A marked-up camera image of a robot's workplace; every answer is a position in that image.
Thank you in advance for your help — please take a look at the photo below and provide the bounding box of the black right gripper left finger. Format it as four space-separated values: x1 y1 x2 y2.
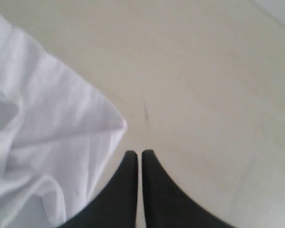
61 151 138 228

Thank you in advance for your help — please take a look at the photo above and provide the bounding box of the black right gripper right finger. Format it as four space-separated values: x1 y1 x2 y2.
142 150 232 228

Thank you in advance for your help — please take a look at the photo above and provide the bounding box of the white t-shirt red lettering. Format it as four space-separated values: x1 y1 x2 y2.
0 15 126 228

